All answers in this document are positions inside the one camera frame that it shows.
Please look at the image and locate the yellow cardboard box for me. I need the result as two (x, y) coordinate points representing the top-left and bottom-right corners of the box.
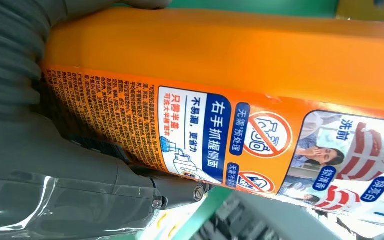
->
(336, 0), (384, 21)

